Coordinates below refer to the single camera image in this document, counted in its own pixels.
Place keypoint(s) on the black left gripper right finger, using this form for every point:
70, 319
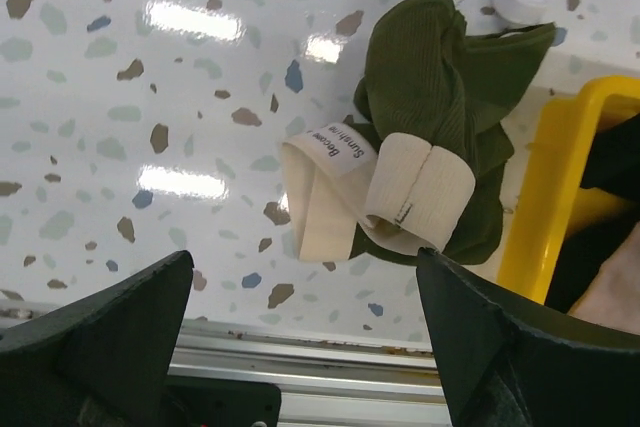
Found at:
504, 360

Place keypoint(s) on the pink beige underwear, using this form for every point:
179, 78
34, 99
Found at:
612, 298

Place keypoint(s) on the olive green underwear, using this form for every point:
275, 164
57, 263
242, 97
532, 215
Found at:
424, 168

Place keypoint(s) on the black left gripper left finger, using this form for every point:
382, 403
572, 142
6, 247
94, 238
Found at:
99, 361

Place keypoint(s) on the yellow plastic tray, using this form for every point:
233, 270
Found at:
552, 205

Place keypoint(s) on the aluminium rail base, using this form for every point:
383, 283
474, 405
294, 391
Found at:
325, 378

